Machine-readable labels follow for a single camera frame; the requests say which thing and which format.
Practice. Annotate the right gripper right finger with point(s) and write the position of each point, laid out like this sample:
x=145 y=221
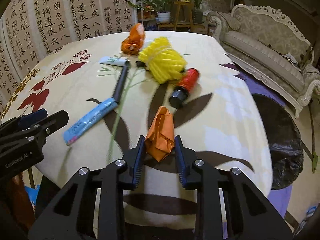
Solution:
x=230 y=194

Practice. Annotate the blue white slippers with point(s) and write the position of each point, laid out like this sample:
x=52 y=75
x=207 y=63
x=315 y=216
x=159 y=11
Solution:
x=309 y=227

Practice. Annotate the blue toothpaste tube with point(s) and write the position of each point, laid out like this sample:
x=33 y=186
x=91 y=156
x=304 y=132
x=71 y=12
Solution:
x=88 y=120

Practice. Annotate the plant in white pot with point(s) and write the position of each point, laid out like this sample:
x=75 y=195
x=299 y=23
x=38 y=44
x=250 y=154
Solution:
x=162 y=7

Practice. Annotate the metal shelf rack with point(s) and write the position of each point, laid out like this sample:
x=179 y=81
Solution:
x=146 y=16

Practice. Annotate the ornate white grey sofa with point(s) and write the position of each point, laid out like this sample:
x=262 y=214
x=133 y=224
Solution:
x=266 y=43

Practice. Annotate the red bottle black cap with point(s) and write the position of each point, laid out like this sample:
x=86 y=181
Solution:
x=184 y=87

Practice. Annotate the calligraphy wall hanging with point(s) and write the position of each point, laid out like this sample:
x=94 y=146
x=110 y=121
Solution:
x=33 y=29

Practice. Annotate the black trash bin with bag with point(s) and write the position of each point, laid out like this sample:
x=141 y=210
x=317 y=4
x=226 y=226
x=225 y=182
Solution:
x=284 y=141

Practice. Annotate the floral cream tablecloth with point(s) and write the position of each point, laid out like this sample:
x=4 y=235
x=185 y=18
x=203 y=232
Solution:
x=219 y=120

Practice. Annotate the large orange plastic bag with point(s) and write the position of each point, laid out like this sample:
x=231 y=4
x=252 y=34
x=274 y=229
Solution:
x=134 y=42

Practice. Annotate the wooden plant stand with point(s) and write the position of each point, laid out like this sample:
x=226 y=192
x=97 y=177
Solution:
x=181 y=19

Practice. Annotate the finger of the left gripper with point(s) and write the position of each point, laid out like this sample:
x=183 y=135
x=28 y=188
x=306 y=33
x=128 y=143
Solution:
x=24 y=121
x=38 y=131

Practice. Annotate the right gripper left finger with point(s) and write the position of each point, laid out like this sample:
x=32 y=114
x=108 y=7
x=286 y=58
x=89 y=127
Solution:
x=91 y=205

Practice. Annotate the small orange paper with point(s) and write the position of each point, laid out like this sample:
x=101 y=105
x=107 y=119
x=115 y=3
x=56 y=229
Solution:
x=160 y=137

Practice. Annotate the white green toothpaste tube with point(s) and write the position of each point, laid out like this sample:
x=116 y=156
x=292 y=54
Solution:
x=114 y=61

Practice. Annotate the black foam tube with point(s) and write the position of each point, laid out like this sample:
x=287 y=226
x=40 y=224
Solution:
x=140 y=64
x=120 y=84

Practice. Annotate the yellow foam net bundle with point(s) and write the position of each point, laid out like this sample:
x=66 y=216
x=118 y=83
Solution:
x=162 y=60

